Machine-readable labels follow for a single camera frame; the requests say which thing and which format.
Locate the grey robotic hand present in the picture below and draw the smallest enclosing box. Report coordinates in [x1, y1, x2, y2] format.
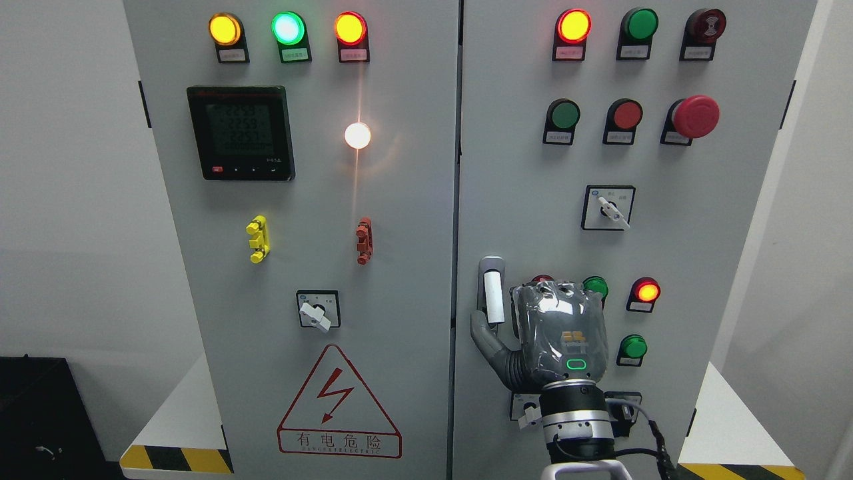
[470, 280, 608, 394]

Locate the silver door handle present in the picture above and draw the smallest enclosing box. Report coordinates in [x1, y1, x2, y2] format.
[477, 255, 506, 327]

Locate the grey right cabinet door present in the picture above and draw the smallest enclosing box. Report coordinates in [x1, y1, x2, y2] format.
[452, 1, 817, 479]

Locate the grey cabinet door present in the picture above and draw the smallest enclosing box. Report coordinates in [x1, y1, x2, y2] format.
[452, 1, 817, 479]
[124, 1, 460, 479]

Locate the grey left cabinet door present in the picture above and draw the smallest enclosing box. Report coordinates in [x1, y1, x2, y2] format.
[124, 1, 460, 479]

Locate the red-orange indicator light left door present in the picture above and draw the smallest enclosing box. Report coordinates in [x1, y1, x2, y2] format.
[333, 10, 371, 63]

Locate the green indicator lower middle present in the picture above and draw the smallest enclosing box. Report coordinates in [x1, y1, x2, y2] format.
[582, 275, 609, 308]

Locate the green push button lower right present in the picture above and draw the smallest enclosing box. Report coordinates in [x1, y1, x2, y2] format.
[616, 334, 649, 367]

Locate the green push button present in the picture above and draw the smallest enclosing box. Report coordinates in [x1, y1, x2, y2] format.
[542, 98, 580, 145]
[616, 334, 649, 367]

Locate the red lit indicator lower right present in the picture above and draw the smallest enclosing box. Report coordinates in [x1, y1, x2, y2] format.
[626, 277, 661, 313]

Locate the green push button upper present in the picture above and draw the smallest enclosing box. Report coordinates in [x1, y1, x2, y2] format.
[542, 98, 580, 145]

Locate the red push button upper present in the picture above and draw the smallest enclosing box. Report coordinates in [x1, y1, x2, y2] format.
[602, 98, 643, 145]

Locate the red plastic clip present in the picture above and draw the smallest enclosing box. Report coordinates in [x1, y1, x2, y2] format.
[355, 217, 374, 265]

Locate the red electric warning sticker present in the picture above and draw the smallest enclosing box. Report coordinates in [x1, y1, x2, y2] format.
[277, 344, 403, 459]

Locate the red emergency stop button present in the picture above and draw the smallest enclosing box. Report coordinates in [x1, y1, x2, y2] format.
[659, 95, 721, 147]

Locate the white glowing indicator light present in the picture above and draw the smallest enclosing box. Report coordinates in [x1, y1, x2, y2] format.
[344, 121, 372, 150]

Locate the red lit indicator top right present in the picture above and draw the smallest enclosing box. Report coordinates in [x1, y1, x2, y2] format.
[552, 8, 593, 63]

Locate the green indicator top right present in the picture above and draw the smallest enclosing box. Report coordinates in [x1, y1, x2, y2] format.
[616, 8, 659, 61]

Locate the yellow plastic clip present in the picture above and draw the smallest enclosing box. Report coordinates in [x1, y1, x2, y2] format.
[245, 215, 271, 264]

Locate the dark red buzzer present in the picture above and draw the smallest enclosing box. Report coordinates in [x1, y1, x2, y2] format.
[679, 9, 727, 61]

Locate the black digital power meter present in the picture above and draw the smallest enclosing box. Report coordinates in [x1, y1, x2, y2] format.
[186, 85, 296, 181]

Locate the white platform with hazard stripes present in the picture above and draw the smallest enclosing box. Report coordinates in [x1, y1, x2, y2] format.
[119, 355, 235, 479]

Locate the green lit indicator light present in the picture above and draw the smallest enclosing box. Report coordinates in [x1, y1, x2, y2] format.
[271, 11, 312, 63]

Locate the yellow indicator light top left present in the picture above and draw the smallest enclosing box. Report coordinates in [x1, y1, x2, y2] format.
[208, 12, 250, 64]

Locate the black box lower left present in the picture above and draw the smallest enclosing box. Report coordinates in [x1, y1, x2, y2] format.
[1, 355, 105, 479]

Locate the white rotary switch right lower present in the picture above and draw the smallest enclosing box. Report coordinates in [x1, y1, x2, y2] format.
[510, 393, 542, 429]

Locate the white rotary switch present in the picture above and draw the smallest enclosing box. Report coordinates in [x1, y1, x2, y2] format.
[581, 185, 636, 231]
[510, 393, 542, 429]

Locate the black rotary switch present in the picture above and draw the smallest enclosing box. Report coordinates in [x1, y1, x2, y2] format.
[605, 391, 642, 438]

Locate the white rotary switch right upper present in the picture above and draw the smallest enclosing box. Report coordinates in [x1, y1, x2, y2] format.
[581, 185, 636, 231]

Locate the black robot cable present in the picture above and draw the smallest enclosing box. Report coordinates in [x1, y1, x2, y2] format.
[605, 397, 680, 480]

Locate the white rotary switch left door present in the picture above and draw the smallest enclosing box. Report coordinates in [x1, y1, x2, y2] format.
[295, 289, 341, 332]

